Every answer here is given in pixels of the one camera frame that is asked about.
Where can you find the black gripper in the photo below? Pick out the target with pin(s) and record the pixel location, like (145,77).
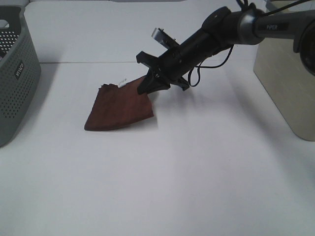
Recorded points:
(168,69)

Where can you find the brown towel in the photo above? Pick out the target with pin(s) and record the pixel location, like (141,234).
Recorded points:
(116,107)

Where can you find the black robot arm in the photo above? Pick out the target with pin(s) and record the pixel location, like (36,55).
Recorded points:
(221,31)

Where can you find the grey perforated plastic basket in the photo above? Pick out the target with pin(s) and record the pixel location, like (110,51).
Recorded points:
(19,70)

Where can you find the beige bin with grey rim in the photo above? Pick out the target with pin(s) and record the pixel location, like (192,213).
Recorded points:
(285,65)

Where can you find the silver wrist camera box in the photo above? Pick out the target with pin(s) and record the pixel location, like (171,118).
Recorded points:
(164,39)

